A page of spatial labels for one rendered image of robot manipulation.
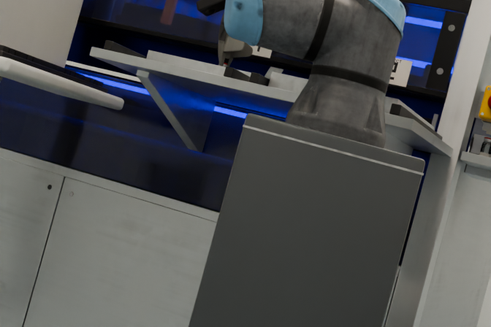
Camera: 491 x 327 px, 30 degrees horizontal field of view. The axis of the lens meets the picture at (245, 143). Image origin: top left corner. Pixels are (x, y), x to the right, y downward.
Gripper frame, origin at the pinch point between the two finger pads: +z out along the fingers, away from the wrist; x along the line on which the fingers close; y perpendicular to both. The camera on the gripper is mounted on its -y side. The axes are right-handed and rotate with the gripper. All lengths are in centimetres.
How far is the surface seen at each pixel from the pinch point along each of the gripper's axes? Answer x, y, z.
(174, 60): -5.9, -8.3, 3.0
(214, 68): -5.9, 1.7, 2.9
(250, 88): -19.8, 17.4, 7.0
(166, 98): -3.6, -8.7, 11.2
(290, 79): -15.1, 23.0, 3.0
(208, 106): 16.9, -8.7, 9.0
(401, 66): 19.8, 33.8, -10.4
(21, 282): 21, -49, 65
